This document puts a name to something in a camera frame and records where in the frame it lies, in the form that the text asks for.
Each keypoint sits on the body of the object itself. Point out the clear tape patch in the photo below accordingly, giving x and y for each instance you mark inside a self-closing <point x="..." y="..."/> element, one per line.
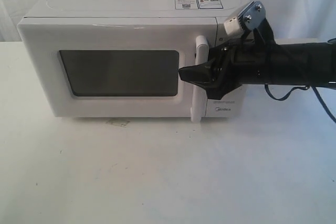
<point x="118" y="122"/>

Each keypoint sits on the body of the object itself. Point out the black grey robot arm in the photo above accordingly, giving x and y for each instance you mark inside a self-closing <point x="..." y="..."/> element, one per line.
<point x="308" y="64"/>

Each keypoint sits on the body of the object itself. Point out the white Midea microwave body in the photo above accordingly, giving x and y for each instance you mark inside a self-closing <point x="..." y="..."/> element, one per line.
<point x="202" y="107"/>

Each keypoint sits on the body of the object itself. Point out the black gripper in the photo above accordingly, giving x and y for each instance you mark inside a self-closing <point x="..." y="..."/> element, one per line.
<point x="231" y="64"/>

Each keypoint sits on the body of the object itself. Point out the white microwave door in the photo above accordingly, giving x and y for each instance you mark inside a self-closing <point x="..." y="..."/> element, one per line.
<point x="115" y="67"/>

